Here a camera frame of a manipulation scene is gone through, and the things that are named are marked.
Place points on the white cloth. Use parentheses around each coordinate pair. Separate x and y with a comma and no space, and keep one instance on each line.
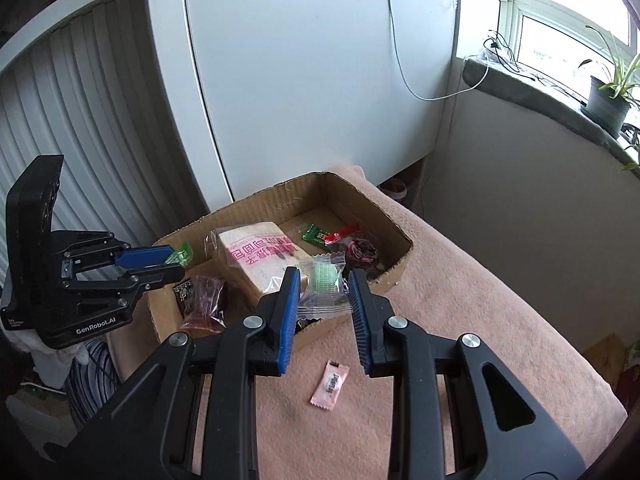
(50,360)

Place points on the brown cardboard box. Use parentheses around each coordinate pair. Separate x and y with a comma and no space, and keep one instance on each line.
(607,360)

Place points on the pink sachet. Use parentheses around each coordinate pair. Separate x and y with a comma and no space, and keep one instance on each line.
(330,384)

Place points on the green printed box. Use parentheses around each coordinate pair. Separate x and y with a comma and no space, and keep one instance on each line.
(634,352)

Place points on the dark green candy packet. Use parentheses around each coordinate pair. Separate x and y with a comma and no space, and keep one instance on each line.
(315,233)

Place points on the light green snack packet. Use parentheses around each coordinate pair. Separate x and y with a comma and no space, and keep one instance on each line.
(184,254)

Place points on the grey windowsill cover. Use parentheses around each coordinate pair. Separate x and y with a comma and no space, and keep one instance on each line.
(525,95)

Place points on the clear packet with green candy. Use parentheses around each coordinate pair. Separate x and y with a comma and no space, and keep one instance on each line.
(325,280)

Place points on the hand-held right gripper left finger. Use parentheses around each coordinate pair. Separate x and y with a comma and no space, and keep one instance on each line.
(290,320)

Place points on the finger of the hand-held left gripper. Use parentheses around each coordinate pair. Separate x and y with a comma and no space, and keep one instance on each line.
(157,277)
(142,257)

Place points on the black patterned candy packet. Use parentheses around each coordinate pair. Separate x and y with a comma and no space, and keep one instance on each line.
(184,290)

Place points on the small leafy plant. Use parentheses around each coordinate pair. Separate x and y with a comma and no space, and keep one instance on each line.
(631,162)

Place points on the striped cloth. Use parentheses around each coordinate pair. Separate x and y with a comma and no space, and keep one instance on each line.
(90,385)

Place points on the white window frame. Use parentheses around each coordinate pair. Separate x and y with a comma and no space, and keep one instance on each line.
(510,15)

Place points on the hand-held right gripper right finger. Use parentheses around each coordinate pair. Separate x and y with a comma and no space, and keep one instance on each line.
(360,320)

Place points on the potted plant in dark pot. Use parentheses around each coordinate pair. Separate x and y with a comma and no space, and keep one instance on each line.
(605,105)

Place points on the dark red snack packet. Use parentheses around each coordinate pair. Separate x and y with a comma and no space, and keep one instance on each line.
(205,305)

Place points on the white cabinet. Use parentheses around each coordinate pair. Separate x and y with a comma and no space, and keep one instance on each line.
(300,85)

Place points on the clear red-edged dates packet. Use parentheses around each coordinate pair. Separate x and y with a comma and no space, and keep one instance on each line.
(361,250)

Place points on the bagged sliced bread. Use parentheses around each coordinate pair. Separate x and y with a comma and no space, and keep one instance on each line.
(250,265)

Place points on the dark red shoe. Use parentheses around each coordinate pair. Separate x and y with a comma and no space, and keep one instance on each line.
(396,189)

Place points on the white ribbed shutter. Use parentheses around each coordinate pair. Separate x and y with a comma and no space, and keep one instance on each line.
(100,135)

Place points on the dark red box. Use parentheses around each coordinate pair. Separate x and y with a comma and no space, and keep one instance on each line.
(626,385)

